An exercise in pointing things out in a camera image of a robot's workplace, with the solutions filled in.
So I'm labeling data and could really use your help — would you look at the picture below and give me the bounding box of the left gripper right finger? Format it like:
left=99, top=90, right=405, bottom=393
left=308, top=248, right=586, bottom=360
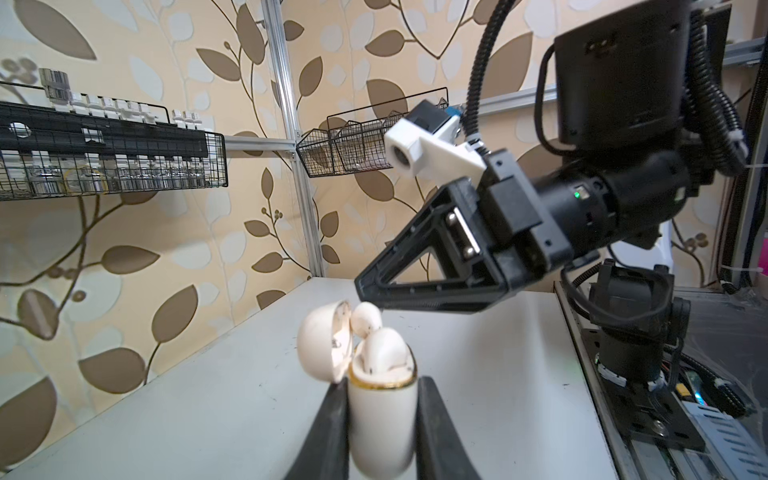
left=415, top=376, right=480, bottom=480

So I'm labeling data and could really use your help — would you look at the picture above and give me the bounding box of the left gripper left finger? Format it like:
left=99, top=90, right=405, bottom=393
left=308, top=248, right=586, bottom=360
left=284, top=379, right=350, bottom=480

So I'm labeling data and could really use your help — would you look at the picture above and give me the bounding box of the back wire basket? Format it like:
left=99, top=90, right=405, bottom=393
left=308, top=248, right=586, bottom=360
left=1, top=94, right=229, bottom=201

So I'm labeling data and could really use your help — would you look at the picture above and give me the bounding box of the white earbud case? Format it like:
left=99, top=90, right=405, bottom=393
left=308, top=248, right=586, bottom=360
left=297, top=300, right=418, bottom=479

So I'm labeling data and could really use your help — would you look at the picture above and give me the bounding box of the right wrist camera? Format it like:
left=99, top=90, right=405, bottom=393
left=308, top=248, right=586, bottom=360
left=384, top=100, right=486, bottom=186

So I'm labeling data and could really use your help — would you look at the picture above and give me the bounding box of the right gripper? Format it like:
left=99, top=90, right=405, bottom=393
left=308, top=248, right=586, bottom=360
left=355, top=149, right=573, bottom=313

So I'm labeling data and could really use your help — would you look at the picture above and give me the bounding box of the white earbud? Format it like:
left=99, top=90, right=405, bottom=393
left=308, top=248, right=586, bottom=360
left=360, top=327, right=411, bottom=375
left=350, top=302, right=383, bottom=339

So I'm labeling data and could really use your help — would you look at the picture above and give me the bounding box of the side wire basket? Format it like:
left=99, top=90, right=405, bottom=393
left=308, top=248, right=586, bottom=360
left=296, top=87, right=450, bottom=178

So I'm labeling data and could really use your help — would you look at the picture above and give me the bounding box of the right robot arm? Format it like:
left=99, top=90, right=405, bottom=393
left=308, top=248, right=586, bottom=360
left=355, top=1, right=749, bottom=451

